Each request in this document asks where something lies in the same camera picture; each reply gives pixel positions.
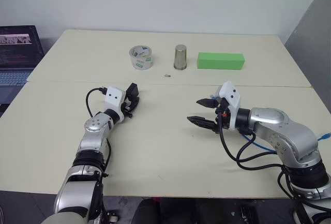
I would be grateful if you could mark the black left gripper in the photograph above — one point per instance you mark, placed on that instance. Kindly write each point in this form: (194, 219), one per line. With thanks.
(127, 107)

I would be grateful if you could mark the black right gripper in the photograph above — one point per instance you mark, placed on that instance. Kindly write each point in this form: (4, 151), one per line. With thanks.
(223, 116)

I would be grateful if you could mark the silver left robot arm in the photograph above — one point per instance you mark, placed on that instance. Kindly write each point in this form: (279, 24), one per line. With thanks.
(93, 141)

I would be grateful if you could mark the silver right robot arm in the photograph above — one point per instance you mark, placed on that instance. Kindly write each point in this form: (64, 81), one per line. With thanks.
(287, 136)

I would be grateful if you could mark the clear packing tape roll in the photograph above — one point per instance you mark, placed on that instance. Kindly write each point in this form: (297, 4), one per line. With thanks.
(141, 58)

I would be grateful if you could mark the green rectangular block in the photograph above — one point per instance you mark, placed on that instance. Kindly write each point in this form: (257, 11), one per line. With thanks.
(220, 61)

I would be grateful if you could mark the stainless steel cup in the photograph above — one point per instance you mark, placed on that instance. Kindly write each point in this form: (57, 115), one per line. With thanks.
(180, 57)

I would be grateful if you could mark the grey partition panel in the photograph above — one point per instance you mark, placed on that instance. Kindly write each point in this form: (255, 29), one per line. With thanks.
(311, 43)

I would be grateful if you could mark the open dark laptop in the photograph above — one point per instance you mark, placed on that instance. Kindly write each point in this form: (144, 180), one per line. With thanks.
(15, 53)

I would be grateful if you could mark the grey robot body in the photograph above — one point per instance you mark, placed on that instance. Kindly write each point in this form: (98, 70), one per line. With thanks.
(64, 218)

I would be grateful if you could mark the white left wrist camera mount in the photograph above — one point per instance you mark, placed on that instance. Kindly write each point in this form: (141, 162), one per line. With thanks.
(115, 96)

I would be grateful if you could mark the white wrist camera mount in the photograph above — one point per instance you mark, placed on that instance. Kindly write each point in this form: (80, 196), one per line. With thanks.
(232, 97)
(115, 96)

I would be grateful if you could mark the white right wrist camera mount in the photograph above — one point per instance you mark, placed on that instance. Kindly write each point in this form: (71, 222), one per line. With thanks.
(232, 97)

